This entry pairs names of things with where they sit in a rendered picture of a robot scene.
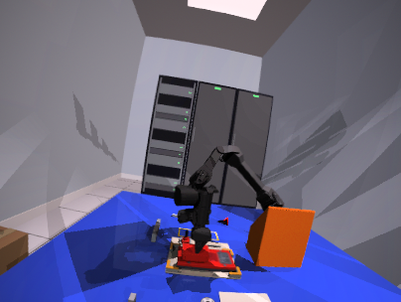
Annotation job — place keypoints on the white flat rectangle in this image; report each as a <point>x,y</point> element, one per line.
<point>243,297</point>

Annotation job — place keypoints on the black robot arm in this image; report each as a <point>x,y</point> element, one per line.
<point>196,194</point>

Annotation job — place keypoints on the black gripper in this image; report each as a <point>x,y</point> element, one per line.
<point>199,232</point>

